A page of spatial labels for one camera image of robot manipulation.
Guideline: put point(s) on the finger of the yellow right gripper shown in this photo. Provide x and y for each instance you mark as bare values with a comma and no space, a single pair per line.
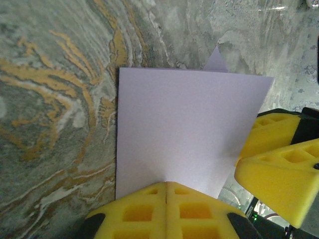
281,181
271,134

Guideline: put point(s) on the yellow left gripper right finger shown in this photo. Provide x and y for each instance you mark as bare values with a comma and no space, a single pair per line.
197,216

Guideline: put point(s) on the lilac paper sheet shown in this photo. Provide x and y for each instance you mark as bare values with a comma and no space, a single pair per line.
179,119

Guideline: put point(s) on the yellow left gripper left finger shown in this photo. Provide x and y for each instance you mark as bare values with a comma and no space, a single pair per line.
139,214

